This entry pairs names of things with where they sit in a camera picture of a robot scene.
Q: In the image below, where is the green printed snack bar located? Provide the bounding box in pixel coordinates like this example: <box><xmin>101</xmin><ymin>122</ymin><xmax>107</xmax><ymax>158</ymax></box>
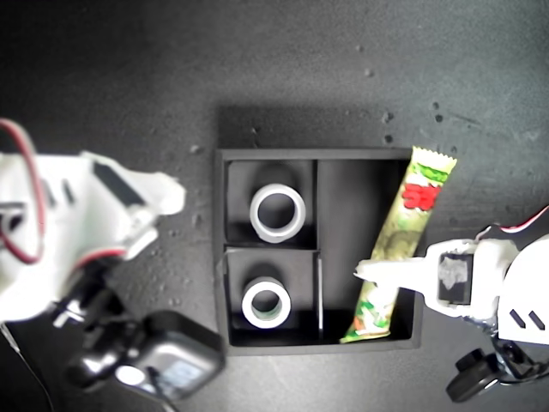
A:
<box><xmin>338</xmin><ymin>145</ymin><xmax>458</xmax><ymax>344</ymax></box>

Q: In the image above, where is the white tape roll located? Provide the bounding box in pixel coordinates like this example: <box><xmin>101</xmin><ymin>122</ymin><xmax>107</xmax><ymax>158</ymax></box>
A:
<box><xmin>240</xmin><ymin>276</ymin><xmax>293</xmax><ymax>330</ymax></box>
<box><xmin>249</xmin><ymin>183</ymin><xmax>307</xmax><ymax>244</ymax></box>

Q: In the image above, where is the black tray with wells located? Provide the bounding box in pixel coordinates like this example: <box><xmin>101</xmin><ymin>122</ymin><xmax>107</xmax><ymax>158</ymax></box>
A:
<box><xmin>213</xmin><ymin>147</ymin><xmax>425</xmax><ymax>357</ymax></box>

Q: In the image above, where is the red wire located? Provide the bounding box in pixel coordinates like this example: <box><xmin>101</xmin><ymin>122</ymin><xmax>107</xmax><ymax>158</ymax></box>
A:
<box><xmin>501</xmin><ymin>205</ymin><xmax>549</xmax><ymax>235</ymax></box>
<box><xmin>0</xmin><ymin>118</ymin><xmax>46</xmax><ymax>264</ymax></box>

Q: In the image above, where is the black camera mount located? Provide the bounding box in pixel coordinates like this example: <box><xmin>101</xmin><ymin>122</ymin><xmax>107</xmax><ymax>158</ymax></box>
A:
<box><xmin>444</xmin><ymin>338</ymin><xmax>544</xmax><ymax>403</ymax></box>
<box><xmin>51</xmin><ymin>257</ymin><xmax>142</xmax><ymax>391</ymax></box>

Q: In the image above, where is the black camera box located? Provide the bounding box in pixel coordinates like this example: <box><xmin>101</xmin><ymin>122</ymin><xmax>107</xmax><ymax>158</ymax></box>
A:
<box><xmin>115</xmin><ymin>311</ymin><xmax>226</xmax><ymax>403</ymax></box>

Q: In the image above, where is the thin grey cable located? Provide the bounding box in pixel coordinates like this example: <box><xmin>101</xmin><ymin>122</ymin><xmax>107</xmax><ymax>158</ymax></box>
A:
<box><xmin>0</xmin><ymin>321</ymin><xmax>55</xmax><ymax>412</ymax></box>

